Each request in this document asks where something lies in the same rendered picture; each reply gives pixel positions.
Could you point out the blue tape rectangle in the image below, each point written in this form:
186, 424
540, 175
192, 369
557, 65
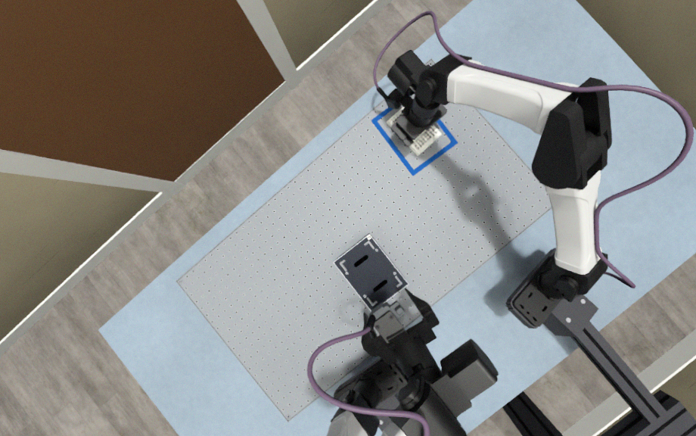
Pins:
399, 154

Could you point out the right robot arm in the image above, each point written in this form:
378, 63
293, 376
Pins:
562, 158

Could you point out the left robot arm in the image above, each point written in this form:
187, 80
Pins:
440, 396

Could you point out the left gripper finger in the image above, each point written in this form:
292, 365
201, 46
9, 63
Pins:
367, 336
422, 306

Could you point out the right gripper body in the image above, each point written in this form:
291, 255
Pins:
408, 124

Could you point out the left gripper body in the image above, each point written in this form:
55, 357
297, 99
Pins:
395, 344

